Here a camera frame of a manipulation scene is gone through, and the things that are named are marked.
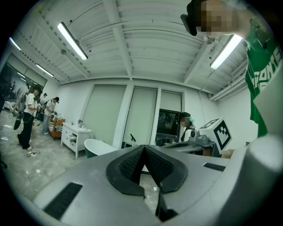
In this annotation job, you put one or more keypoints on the white ceiling pipes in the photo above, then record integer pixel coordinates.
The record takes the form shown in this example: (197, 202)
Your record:
(227, 89)

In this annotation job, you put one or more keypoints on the black head-worn camera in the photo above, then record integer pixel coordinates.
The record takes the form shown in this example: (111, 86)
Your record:
(190, 22)

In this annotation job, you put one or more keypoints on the wide white roller blind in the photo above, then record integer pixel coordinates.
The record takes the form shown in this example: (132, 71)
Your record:
(104, 114)

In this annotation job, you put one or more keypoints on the person's head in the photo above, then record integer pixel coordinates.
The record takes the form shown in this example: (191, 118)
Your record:
(221, 17)

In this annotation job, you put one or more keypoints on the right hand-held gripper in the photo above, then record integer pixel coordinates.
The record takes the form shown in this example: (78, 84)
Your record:
(219, 136)

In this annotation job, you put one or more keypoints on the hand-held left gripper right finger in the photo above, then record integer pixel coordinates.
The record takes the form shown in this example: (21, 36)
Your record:
(199, 183)

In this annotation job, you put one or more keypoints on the green and white bathtub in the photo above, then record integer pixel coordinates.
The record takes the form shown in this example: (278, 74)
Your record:
(99, 148)

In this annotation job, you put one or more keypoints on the silver fisheye camera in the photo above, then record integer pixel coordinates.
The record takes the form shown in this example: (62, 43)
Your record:
(193, 133)

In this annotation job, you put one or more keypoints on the person's green shirt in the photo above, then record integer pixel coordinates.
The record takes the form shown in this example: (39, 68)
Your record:
(254, 55)

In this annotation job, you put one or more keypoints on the person's right forearm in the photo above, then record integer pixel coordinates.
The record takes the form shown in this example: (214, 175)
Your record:
(227, 154)

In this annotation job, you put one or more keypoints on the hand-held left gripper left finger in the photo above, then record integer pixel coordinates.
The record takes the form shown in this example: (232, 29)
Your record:
(99, 176)

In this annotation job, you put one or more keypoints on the white vanity cabinet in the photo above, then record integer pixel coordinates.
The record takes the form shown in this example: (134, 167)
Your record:
(73, 134)

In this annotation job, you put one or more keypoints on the round ceiling smoke detector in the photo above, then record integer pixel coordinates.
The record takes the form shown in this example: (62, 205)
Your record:
(63, 51)

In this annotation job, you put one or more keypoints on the dark wall mural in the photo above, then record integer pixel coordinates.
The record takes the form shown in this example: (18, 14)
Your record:
(15, 88)

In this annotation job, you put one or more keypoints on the narrow white roller blind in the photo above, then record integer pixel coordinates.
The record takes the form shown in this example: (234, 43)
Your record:
(170, 100)

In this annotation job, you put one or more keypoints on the white power strip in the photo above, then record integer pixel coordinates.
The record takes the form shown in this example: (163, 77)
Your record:
(33, 154)

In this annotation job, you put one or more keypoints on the purple ornament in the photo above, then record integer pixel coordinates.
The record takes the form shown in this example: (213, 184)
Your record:
(80, 123)

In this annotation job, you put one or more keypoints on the long ceiling tube light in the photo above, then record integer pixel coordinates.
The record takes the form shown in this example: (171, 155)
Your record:
(71, 40)
(15, 43)
(225, 51)
(44, 70)

